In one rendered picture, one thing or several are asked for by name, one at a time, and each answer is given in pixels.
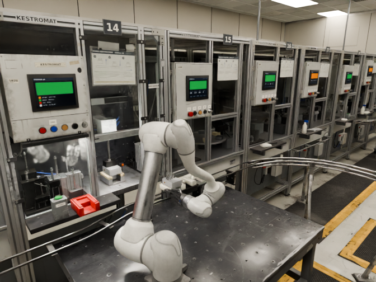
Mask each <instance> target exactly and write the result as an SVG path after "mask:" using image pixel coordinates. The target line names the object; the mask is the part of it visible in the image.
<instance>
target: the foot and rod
mask: <svg viewBox="0 0 376 282"><path fill-rule="evenodd" d="M106 143H107V155H108V159H106V160H103V166H104V167H106V168H108V167H112V166H116V165H117V164H116V160H115V159H113V158H111V157H110V143H109V140H107V141H106Z"/></svg>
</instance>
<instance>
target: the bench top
mask: <svg viewBox="0 0 376 282"><path fill-rule="evenodd" d="M251 199H253V200H251ZM211 208H212V213H211V215H210V216H209V217H207V218H202V217H199V216H197V215H195V214H193V213H192V212H191V211H190V210H188V209H187V208H185V207H184V206H183V205H182V204H181V205H178V204H177V203H176V202H175V201H174V200H173V199H172V198H171V199H168V200H166V201H163V202H161V203H158V204H156V205H153V209H152V220H153V221H152V223H153V229H154V234H155V233H157V232H159V231H165V230H167V231H171V232H173V233H175V234H176V236H177V237H178V238H179V241H180V243H181V248H182V264H187V269H186V270H185V271H184V272H183V274H184V275H186V276H187V277H189V278H190V279H191V282H269V281H270V280H271V279H272V278H273V277H274V276H275V275H277V274H278V273H279V272H280V271H281V270H282V269H283V268H284V267H286V265H287V264H288V263H290V262H291V261H292V260H293V259H294V258H295V257H297V256H298V255H299V254H300V253H301V252H302V251H303V250H304V249H305V248H306V247H307V246H308V245H309V244H311V243H312V242H313V241H314V240H315V239H316V238H317V237H318V236H319V235H320V234H321V233H322V232H323V230H324V228H325V227H324V226H322V225H320V224H317V223H315V222H312V221H310V220H308V219H305V218H302V217H300V216H298V215H295V214H293V213H290V212H288V211H286V210H283V209H281V208H278V207H276V206H273V205H271V204H268V203H266V202H264V201H262V200H259V199H257V198H254V197H252V196H249V195H247V194H244V193H242V192H240V191H237V190H235V189H232V188H230V187H228V186H225V192H224V194H223V196H222V197H221V198H220V199H219V200H218V201H217V202H216V203H215V204H213V205H212V206H211ZM246 213H248V214H246ZM132 216H133V214H131V215H129V216H127V217H125V218H124V219H122V220H120V221H118V222H117V223H115V224H113V227H112V228H111V229H110V228H107V229H105V230H104V231H102V232H100V233H98V234H96V235H95V236H93V237H91V238H89V239H87V240H85V241H82V242H80V243H78V244H76V245H73V246H70V247H68V248H65V249H63V250H61V251H58V252H57V253H58V254H57V256H58V258H59V259H60V261H61V263H62V265H63V266H64V268H65V270H66V271H67V273H68V275H69V276H70V278H71V279H72V282H145V280H144V278H145V276H147V275H149V274H152V271H150V269H149V268H147V267H146V266H145V265H143V264H140V263H137V262H134V261H132V260H130V259H128V258H126V257H124V256H123V255H121V254H120V253H119V252H118V251H117V249H116V248H115V246H114V238H115V235H116V232H117V231H118V230H119V229H120V228H121V227H122V226H124V225H125V223H126V221H127V220H128V219H130V218H131V217H132ZM278 219H280V220H278ZM227 223H229V224H227ZM104 227H105V226H103V225H102V226H100V227H97V228H95V229H92V230H90V231H87V232H84V233H82V234H79V235H77V236H75V237H72V238H69V239H66V240H65V241H62V242H59V243H57V244H54V245H53V247H54V248H55V250H57V249H59V248H61V247H64V246H66V245H69V244H71V243H73V242H76V241H79V240H80V239H83V238H85V237H87V236H90V235H91V234H93V233H95V232H97V231H99V230H100V229H103V228H104Z"/></svg>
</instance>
